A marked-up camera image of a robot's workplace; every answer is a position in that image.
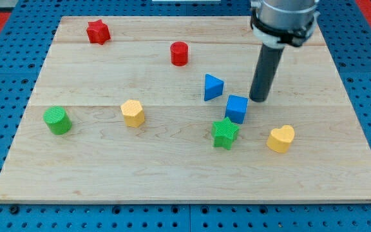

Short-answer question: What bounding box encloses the yellow hexagon block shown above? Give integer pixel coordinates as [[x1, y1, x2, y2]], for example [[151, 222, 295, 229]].
[[120, 99, 145, 128]]

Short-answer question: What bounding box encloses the wooden board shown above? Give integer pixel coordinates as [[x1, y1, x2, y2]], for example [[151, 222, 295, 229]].
[[0, 16, 371, 204]]

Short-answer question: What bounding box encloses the blue triangle block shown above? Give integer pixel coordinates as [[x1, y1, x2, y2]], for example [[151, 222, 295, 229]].
[[204, 73, 224, 101]]

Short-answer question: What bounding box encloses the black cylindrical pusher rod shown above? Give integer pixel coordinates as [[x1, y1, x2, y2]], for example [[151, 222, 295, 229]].
[[249, 44, 284, 102]]

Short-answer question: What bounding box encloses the green cylinder block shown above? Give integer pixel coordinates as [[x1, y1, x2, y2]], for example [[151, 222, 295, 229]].
[[43, 106, 72, 135]]

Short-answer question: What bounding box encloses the red star block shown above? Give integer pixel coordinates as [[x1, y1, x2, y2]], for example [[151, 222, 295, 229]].
[[86, 19, 111, 45]]

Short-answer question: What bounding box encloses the red cylinder block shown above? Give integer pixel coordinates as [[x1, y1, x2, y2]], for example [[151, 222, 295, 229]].
[[170, 41, 189, 66]]

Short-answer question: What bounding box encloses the yellow heart block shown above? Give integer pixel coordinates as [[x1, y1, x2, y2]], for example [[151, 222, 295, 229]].
[[266, 125, 295, 153]]

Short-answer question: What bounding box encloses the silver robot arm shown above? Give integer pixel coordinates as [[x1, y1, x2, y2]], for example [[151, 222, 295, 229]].
[[249, 0, 319, 102]]

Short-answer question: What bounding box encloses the green star block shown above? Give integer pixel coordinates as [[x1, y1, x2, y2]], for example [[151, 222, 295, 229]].
[[211, 117, 240, 150]]

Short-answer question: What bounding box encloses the blue cube block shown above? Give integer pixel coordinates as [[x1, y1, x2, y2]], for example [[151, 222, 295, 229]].
[[225, 95, 248, 124]]

